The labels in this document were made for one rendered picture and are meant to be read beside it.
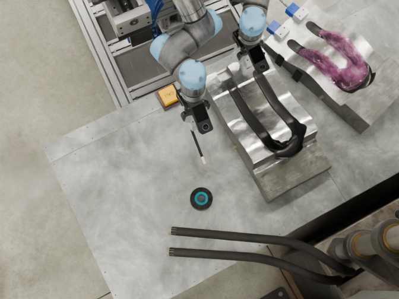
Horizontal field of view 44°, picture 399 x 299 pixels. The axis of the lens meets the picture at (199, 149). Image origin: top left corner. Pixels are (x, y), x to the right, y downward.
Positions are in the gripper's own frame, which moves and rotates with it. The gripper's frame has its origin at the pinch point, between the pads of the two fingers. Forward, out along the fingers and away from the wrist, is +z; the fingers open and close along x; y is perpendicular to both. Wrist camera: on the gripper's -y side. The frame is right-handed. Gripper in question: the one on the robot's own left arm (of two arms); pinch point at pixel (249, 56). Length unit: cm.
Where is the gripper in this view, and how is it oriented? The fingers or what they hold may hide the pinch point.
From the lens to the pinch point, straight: 182.9
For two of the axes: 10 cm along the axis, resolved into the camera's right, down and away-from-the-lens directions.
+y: -4.7, -8.8, 0.8
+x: -8.8, 4.8, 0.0
